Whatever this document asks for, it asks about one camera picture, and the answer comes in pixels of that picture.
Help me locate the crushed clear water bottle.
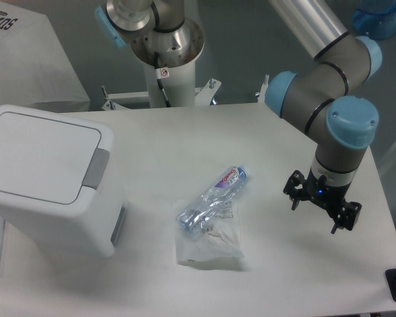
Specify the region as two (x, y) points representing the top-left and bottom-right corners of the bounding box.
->
(176, 166), (248, 236)

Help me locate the black pedestal cable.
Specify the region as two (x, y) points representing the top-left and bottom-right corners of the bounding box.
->
(153, 52), (172, 108)

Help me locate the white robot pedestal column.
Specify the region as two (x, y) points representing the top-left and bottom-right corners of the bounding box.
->
(131, 18), (204, 108)

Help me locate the white trash can lid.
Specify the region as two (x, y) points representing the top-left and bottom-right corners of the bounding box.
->
(0, 112), (101, 205)

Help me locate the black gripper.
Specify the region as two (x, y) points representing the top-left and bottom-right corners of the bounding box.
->
(283, 157), (362, 234)

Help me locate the clear plastic bag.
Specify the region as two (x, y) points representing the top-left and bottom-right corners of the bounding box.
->
(174, 199), (244, 265)

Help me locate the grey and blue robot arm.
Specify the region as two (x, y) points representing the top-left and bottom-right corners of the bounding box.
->
(94, 1), (382, 230)

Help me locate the white plastic trash can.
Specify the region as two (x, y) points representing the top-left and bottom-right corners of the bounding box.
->
(0, 105), (125, 258)

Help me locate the white metal base frame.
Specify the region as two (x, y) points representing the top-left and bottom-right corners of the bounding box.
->
(100, 74), (271, 111)

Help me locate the grey lid push button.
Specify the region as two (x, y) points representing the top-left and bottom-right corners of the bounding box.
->
(82, 148), (110, 190)

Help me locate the blue water jug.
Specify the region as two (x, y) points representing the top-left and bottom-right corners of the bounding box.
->
(352, 0), (396, 40)

